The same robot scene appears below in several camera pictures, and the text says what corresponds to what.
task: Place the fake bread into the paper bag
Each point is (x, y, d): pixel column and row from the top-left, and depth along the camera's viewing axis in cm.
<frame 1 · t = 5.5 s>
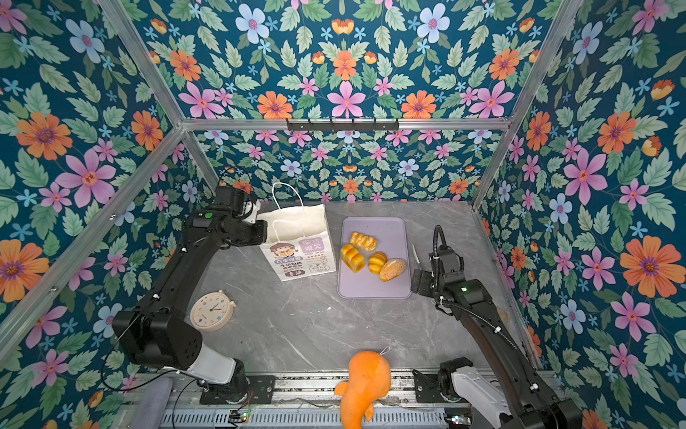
left hand: (267, 227, 79), fingers closed
right hand: (425, 280, 80), fingers open
white printed paper bag: (298, 241, 80), point 24 cm above the table
twisted braided fake bread: (367, 243, 103), point 4 cm above the table
yellow loaf fake bread: (352, 258, 95), point 8 cm above the table
small round striped bread: (376, 262, 98), point 4 cm above the table
oval brown fake bread: (390, 269, 95), point 5 cm above the table
round beige analog clock: (219, 311, 87), point 4 cm above the table

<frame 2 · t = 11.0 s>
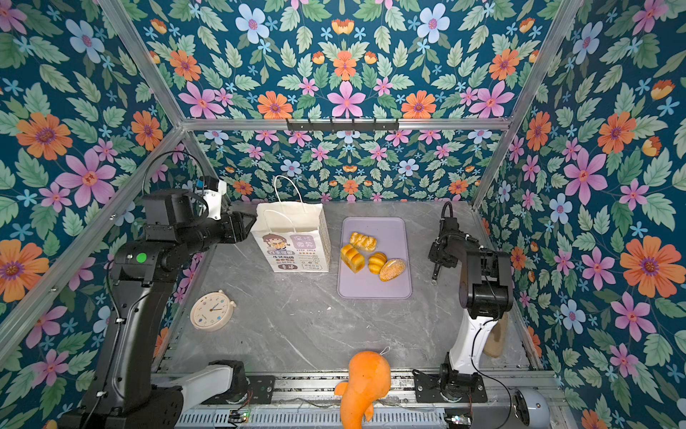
left hand: (246, 209, 62), fingers open
right hand: (439, 257, 102), fingers open
white printed paper bag: (290, 235, 80), point 25 cm above the table
the other named things where they were.

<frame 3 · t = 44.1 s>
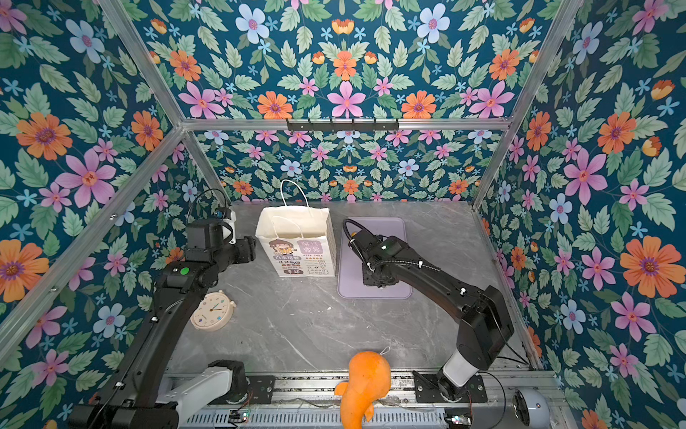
left hand: (245, 233, 73), fingers open
right hand: (374, 277, 82), fingers open
white printed paper bag: (299, 240, 79), point 25 cm above the table
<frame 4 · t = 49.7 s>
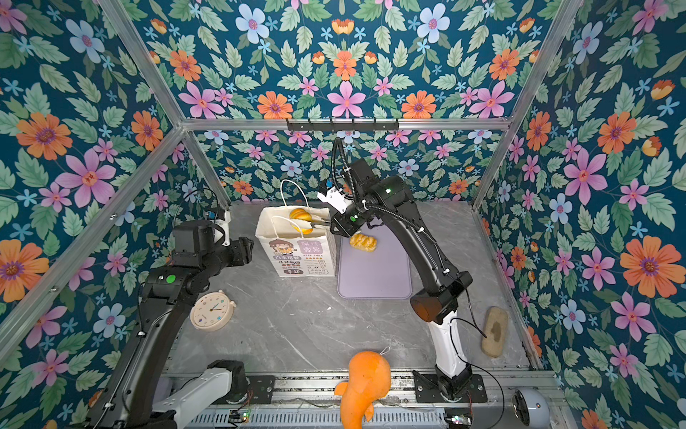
left hand: (243, 235, 70), fingers open
right hand: (336, 222, 73), fingers open
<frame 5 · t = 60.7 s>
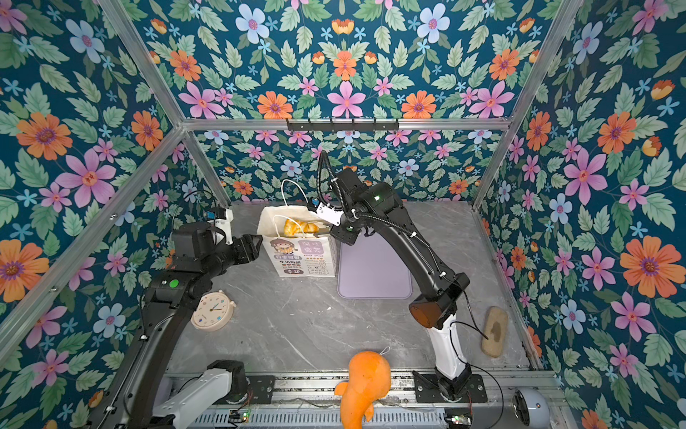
left hand: (253, 231, 69), fingers open
right hand: (340, 224, 74), fingers open
twisted braided fake bread: (290, 228, 82), point 25 cm above the table
